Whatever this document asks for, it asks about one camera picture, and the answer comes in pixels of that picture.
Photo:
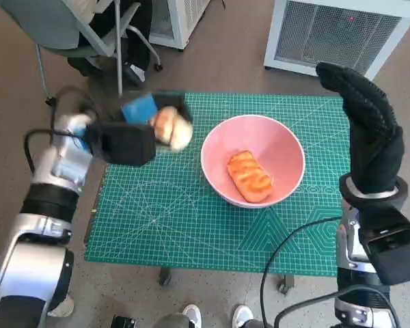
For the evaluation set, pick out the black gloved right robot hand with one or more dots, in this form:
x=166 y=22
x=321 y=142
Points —
x=376 y=143

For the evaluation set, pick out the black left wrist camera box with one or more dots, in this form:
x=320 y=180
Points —
x=123 y=143

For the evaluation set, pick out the standing person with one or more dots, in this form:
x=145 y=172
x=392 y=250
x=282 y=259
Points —
x=63 y=307

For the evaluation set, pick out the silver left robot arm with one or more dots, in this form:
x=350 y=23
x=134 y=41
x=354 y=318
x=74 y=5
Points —
x=27 y=253

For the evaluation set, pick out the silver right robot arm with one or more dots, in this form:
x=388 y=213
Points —
x=348 y=246

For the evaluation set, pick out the long striped toy bread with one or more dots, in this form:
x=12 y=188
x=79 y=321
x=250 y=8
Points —
x=249 y=177

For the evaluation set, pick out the green cutting mat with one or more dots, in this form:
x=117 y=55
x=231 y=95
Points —
x=191 y=222

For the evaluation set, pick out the grey office chair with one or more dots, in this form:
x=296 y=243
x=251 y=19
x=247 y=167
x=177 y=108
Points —
x=37 y=27

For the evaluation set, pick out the seated person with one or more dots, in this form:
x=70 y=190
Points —
x=140 y=41

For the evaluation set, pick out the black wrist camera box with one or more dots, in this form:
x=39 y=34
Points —
x=123 y=143
x=396 y=253

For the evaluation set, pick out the pink bowl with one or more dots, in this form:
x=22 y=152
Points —
x=259 y=136

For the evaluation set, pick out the round toy bread bun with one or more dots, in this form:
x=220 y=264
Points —
x=177 y=131

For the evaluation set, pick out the white shoe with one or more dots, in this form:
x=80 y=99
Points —
x=242 y=316
x=192 y=316

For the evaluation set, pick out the small white mesh cabinet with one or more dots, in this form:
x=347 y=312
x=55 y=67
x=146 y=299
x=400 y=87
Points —
x=181 y=20

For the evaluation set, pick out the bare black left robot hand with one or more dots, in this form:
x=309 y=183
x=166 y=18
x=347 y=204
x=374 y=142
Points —
x=140 y=107

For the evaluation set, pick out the large white mesh cabinet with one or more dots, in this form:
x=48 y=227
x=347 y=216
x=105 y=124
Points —
x=328 y=34

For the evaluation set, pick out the black table leg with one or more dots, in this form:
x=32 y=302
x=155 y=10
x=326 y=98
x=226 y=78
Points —
x=285 y=283
x=164 y=276

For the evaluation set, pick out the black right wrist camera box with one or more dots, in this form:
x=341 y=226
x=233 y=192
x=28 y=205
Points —
x=396 y=253

